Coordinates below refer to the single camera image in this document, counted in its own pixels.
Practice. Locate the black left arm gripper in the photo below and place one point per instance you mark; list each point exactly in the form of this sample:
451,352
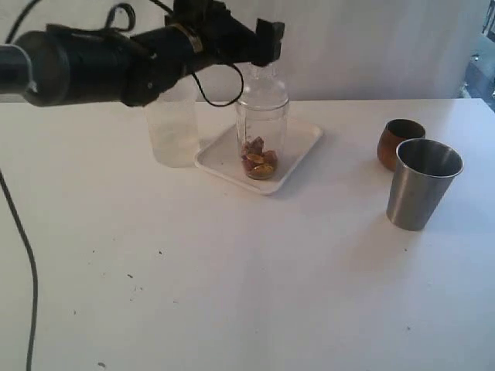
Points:
218,38

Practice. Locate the clear domed shaker lid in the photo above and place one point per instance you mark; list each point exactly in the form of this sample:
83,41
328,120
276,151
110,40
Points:
263,89

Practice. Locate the clear plastic shaker cup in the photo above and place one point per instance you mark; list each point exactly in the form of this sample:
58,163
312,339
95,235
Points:
271,126

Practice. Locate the brown wooden blocks and coins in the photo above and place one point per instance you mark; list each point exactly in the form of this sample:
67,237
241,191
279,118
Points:
258,163

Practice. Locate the round brown wooden cup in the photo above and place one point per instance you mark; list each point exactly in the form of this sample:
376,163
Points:
394,133

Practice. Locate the stainless steel cup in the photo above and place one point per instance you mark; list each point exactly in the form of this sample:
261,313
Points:
424,171

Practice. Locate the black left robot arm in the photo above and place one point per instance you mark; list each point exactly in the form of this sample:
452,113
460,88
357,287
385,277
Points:
62,65

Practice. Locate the translucent white plastic container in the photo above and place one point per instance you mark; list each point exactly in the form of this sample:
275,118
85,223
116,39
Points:
172,125

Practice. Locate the white rectangular tray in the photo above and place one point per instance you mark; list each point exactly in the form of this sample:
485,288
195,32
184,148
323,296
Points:
220,157

